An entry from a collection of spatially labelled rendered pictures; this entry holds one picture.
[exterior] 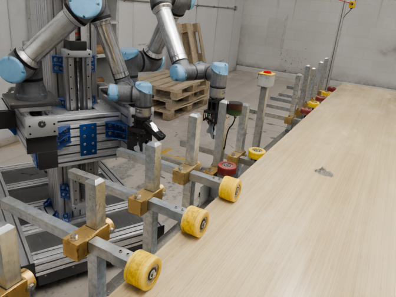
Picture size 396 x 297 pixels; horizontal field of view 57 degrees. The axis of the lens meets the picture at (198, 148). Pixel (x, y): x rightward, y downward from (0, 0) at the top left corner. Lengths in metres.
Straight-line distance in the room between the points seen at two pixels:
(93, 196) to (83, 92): 1.19
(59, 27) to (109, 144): 0.70
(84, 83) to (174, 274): 1.34
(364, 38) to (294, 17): 1.60
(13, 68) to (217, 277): 1.20
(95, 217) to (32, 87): 1.03
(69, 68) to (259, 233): 1.30
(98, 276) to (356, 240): 0.77
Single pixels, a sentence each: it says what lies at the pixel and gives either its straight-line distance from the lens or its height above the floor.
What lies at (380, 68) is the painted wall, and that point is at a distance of 9.15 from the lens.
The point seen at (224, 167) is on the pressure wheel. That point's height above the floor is 0.91.
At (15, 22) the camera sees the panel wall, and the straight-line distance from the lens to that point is 4.13.
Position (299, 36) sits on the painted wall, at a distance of 9.27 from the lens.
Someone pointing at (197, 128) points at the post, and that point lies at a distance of 1.30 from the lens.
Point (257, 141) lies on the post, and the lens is 2.05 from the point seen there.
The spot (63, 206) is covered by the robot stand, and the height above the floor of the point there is 0.32.
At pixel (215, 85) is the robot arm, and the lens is 1.65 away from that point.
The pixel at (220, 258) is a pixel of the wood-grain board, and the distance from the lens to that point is 1.02.
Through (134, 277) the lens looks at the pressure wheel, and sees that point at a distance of 0.88.
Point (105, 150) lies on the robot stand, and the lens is 2.07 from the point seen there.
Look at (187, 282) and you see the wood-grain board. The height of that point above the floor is 0.90.
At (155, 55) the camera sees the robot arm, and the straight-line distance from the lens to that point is 2.04.
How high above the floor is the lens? 1.53
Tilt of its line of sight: 22 degrees down
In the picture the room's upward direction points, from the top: 5 degrees clockwise
